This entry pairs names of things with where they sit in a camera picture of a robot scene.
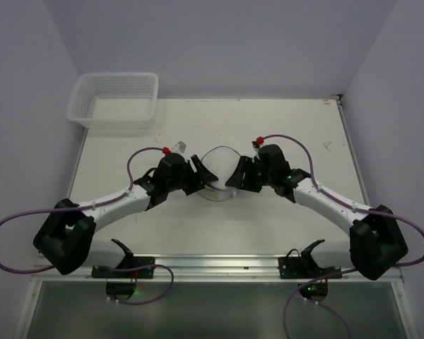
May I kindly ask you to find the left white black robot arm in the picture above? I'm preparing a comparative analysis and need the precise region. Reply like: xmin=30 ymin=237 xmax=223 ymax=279
xmin=33 ymin=153 xmax=218 ymax=275

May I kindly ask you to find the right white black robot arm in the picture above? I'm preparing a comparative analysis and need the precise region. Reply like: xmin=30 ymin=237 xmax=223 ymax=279
xmin=226 ymin=145 xmax=408 ymax=280

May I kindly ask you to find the white plastic mesh basket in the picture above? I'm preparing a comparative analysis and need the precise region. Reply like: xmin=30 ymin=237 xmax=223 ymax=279
xmin=66 ymin=72 xmax=159 ymax=130

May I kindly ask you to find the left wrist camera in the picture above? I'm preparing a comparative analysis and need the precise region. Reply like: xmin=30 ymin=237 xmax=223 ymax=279
xmin=162 ymin=141 xmax=187 ymax=155

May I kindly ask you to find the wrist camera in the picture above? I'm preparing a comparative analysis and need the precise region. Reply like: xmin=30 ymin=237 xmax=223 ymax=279
xmin=252 ymin=136 xmax=264 ymax=157
xmin=162 ymin=141 xmax=187 ymax=155

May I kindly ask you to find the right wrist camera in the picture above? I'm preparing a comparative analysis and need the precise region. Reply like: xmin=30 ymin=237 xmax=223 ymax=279
xmin=252 ymin=136 xmax=264 ymax=157

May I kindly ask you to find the aluminium mounting rail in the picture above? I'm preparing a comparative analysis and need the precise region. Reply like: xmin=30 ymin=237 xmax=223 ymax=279
xmin=30 ymin=254 xmax=403 ymax=283

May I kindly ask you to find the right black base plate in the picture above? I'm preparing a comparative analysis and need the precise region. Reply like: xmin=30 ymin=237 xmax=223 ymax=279
xmin=278 ymin=249 xmax=342 ymax=279

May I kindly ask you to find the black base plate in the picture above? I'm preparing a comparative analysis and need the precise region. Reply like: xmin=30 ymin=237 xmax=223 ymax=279
xmin=91 ymin=256 xmax=155 ymax=279
xmin=278 ymin=249 xmax=342 ymax=279

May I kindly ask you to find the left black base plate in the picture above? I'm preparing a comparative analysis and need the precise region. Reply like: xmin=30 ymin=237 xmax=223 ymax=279
xmin=91 ymin=256 xmax=155 ymax=279

